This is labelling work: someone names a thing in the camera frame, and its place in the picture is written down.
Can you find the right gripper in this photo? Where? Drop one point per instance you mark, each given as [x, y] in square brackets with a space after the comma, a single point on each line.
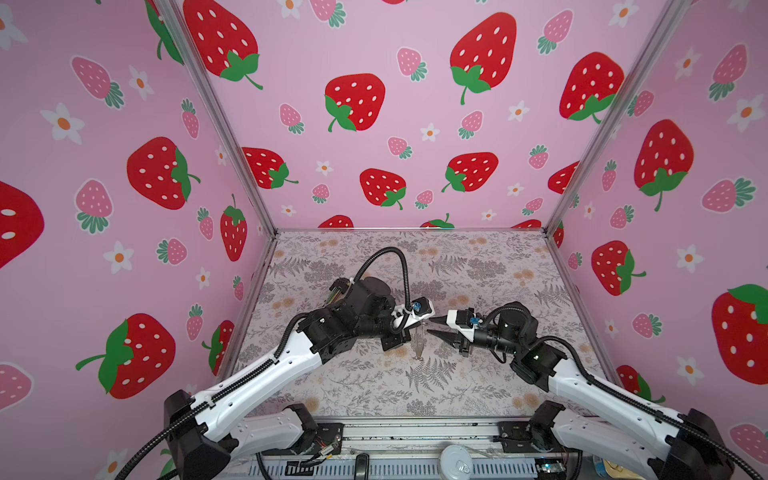
[450, 337]

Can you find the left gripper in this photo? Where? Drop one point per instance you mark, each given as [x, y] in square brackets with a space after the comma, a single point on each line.
[397, 339]

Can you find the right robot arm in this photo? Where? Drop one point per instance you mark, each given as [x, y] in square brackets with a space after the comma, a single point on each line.
[649, 440]

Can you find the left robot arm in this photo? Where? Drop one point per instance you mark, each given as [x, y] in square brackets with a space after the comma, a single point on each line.
[206, 429]

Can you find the gold computer mouse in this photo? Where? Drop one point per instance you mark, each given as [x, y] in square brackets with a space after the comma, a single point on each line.
[609, 469]

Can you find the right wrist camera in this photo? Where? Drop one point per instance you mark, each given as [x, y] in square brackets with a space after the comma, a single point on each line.
[464, 321]

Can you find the aluminium front rail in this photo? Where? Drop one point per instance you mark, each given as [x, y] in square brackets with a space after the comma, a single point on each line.
[401, 448]

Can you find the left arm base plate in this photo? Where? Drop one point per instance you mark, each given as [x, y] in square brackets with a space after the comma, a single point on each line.
[324, 440]

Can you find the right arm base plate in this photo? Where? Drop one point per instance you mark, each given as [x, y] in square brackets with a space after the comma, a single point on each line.
[522, 437]

